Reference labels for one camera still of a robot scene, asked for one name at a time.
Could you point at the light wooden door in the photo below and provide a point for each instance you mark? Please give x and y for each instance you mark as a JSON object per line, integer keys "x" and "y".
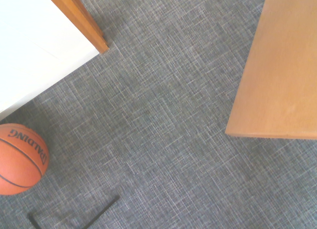
{"x": 280, "y": 65}

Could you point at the orange Spalding basketball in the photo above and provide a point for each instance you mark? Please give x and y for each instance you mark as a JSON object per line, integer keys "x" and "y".
{"x": 19, "y": 162}

